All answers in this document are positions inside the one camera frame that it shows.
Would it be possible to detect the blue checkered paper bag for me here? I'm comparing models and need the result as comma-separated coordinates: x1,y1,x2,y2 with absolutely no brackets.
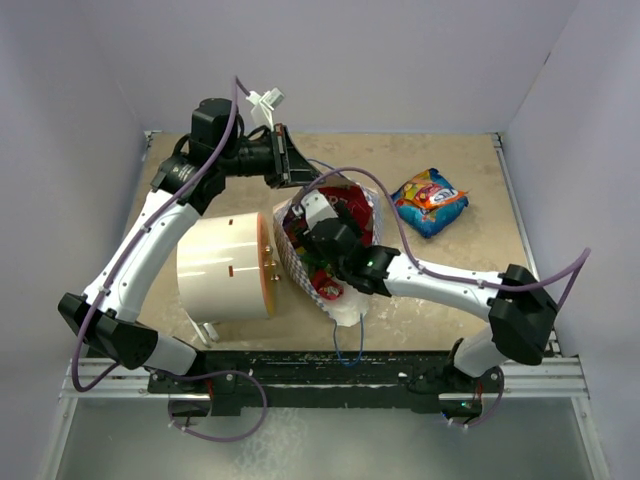
273,167,383,328

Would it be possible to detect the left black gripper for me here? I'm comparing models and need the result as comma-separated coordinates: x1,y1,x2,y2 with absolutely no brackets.
219,124,326,190

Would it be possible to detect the white cylindrical container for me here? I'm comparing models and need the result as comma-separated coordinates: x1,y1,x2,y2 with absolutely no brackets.
177,212,276,324

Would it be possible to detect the aluminium frame rail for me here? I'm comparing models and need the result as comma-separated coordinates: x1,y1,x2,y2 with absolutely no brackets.
79,351,588,408

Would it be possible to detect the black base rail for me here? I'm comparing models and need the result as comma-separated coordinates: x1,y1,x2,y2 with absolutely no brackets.
136,351,507,419

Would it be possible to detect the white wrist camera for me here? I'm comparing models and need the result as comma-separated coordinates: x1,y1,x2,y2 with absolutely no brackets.
300,190,338,228
246,87,285,131

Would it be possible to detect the magenta red snack bag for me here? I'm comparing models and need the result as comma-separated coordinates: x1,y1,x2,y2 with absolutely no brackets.
319,185,372,228

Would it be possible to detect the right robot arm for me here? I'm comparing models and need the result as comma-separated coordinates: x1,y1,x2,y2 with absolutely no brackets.
293,195,558,391

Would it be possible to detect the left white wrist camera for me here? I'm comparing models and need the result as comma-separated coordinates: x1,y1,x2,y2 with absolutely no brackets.
246,87,285,131

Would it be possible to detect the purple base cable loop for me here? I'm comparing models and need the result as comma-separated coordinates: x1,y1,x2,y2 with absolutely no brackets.
167,372,270,444

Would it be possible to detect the small red snack bag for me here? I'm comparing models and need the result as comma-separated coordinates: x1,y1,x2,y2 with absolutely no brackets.
311,270,344,301

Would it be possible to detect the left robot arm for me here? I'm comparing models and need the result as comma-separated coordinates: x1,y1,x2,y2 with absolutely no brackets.
58,90,319,392

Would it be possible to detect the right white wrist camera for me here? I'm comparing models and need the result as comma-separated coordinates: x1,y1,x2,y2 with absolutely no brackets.
300,190,338,228

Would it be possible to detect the blue snack bag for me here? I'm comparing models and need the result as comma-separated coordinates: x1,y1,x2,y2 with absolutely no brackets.
391,168,469,238

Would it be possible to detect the orange snack bag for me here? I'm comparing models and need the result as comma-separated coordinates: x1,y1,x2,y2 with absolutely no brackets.
411,183,466,210

